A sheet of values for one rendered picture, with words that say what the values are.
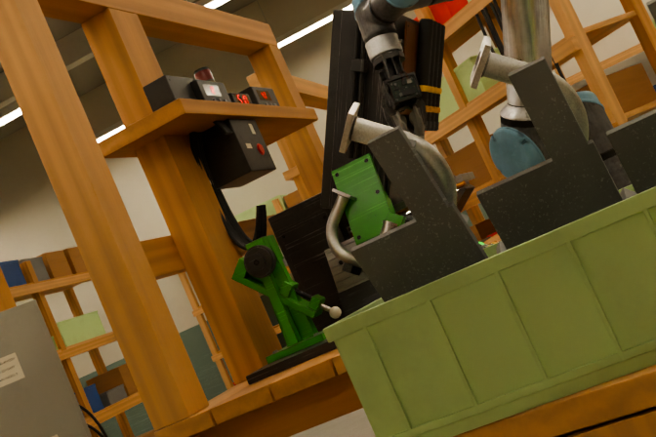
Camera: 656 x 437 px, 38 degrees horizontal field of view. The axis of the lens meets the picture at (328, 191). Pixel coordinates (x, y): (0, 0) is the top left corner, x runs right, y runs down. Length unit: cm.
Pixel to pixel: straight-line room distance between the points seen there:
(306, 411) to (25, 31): 97
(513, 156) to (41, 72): 97
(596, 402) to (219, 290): 140
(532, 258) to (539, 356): 11
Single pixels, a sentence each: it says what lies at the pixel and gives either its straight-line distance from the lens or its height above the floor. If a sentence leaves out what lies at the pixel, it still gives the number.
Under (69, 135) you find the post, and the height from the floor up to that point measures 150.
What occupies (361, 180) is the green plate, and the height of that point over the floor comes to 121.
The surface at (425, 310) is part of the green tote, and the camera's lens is 111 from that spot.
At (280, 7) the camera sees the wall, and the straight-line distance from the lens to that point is 1208.
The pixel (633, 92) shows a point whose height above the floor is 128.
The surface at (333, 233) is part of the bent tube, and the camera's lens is 242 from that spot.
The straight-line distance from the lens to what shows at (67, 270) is 882.
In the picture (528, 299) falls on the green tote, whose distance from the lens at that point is 108.
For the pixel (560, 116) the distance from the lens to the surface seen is 114.
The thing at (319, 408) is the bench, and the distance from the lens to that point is 196.
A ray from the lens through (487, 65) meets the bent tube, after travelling 115.
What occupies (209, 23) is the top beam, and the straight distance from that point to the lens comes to 298.
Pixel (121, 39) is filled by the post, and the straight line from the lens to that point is 245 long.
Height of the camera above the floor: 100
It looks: 5 degrees up
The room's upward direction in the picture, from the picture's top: 24 degrees counter-clockwise
